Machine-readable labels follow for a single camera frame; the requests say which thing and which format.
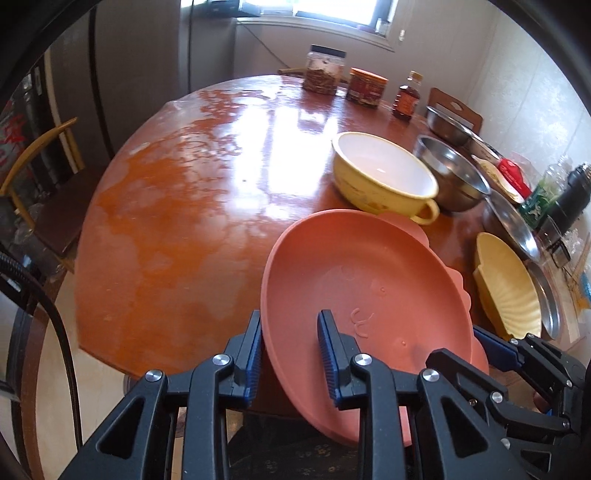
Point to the yellow bowl with handle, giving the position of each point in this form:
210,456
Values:
378,176

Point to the clear plastic cup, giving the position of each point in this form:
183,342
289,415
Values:
549,236

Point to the green plastic bottle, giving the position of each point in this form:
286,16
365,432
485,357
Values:
550,186

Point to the grey refrigerator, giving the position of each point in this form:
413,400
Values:
114,68

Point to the orange plastic plate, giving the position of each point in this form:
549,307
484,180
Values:
385,287

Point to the clear jar black lid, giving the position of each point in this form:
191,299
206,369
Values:
323,70

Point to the deep steel mixing bowl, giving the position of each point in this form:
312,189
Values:
461,185

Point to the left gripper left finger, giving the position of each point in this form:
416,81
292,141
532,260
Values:
136,439

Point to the red tissue pack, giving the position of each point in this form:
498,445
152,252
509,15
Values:
514,175

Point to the small steel bowl far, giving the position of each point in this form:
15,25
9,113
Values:
447,128

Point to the yellow frame chair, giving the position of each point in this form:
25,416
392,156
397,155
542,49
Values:
59,218

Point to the wooden chair far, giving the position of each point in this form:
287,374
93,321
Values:
455,108

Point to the black thermos flask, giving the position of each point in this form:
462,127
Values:
574,199

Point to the wide steel basin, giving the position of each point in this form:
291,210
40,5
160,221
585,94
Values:
501,219

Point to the yellow shell-shaped plate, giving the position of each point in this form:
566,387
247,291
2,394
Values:
505,289

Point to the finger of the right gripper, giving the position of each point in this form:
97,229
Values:
501,354

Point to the steel round pan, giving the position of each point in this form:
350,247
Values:
549,305

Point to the white dish with food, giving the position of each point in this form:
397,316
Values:
497,181

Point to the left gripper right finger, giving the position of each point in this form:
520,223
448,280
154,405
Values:
411,425

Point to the brown sauce bottle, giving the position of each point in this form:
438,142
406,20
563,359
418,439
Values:
408,97

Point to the red jar orange lid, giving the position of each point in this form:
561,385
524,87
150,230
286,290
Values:
366,88

